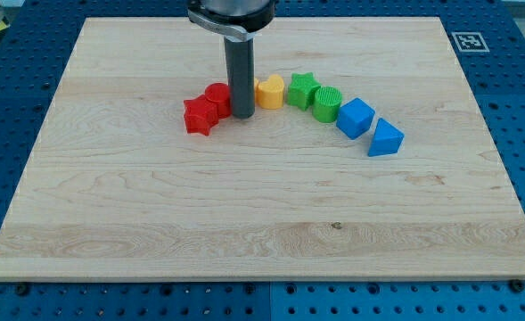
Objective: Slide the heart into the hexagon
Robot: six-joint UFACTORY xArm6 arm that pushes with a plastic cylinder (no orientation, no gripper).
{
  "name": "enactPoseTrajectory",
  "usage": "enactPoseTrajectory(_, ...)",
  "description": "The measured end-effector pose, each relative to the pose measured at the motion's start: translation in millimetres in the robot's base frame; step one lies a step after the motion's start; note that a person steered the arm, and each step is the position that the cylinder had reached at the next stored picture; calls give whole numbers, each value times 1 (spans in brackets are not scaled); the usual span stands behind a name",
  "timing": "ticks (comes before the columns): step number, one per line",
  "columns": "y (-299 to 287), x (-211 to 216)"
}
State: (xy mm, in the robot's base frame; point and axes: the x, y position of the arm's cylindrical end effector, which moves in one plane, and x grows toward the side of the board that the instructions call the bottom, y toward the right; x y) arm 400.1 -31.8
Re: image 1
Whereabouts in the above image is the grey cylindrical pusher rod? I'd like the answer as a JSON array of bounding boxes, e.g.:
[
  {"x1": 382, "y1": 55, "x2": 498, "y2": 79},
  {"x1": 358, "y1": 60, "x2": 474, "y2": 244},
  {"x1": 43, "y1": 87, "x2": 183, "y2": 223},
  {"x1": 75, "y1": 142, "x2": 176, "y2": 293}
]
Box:
[{"x1": 224, "y1": 38, "x2": 255, "y2": 119}]

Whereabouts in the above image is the yellow heart block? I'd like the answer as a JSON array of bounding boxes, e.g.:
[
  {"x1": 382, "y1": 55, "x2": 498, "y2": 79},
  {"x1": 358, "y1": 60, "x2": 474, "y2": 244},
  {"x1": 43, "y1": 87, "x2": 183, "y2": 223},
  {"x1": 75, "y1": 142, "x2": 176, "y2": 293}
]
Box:
[{"x1": 255, "y1": 74, "x2": 284, "y2": 110}]

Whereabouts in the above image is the red cylinder block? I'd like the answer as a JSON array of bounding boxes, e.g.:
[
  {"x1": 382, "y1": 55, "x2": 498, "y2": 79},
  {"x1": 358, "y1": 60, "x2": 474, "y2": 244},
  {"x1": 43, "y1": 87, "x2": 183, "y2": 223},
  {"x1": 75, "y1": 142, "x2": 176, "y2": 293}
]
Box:
[{"x1": 204, "y1": 82, "x2": 232, "y2": 119}]

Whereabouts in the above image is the green star block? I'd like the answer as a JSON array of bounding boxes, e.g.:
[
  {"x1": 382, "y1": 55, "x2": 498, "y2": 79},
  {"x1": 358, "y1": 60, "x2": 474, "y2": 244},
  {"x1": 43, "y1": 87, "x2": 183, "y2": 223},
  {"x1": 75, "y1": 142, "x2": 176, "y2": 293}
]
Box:
[{"x1": 287, "y1": 72, "x2": 321, "y2": 111}]

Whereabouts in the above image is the red star block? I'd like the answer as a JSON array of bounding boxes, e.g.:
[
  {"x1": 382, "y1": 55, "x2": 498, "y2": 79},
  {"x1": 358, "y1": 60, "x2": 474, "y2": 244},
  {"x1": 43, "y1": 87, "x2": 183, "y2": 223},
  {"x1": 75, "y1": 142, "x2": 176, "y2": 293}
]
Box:
[{"x1": 184, "y1": 95, "x2": 219, "y2": 136}]

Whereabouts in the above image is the green cylinder block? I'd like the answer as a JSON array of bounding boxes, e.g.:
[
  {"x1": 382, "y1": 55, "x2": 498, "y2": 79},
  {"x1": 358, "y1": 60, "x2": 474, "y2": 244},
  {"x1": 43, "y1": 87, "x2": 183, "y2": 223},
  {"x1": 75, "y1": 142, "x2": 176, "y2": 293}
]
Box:
[{"x1": 312, "y1": 86, "x2": 342, "y2": 123}]

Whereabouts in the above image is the blue cube block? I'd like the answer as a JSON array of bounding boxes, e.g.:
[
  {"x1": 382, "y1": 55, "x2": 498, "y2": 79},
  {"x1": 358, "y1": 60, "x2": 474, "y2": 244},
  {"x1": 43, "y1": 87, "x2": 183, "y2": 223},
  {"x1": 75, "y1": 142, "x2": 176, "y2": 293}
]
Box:
[{"x1": 336, "y1": 98, "x2": 375, "y2": 139}]

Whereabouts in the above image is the blue triangle block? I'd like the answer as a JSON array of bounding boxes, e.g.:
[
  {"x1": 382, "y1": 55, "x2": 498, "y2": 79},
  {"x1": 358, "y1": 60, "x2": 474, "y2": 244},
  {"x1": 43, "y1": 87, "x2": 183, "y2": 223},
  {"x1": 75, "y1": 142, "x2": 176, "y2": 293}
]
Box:
[{"x1": 367, "y1": 118, "x2": 405, "y2": 157}]

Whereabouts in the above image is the light wooden board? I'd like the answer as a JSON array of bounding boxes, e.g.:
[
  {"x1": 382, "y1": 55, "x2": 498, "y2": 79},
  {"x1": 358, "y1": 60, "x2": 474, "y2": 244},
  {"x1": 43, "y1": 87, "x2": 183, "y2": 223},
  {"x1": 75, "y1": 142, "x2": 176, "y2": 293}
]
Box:
[{"x1": 0, "y1": 17, "x2": 525, "y2": 283}]

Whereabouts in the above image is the white fiducial marker tag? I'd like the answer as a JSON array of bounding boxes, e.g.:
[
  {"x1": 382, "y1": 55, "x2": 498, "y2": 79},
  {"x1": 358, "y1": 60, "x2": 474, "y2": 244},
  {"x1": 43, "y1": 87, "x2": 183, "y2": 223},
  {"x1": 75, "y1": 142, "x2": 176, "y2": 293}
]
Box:
[{"x1": 452, "y1": 31, "x2": 489, "y2": 53}]

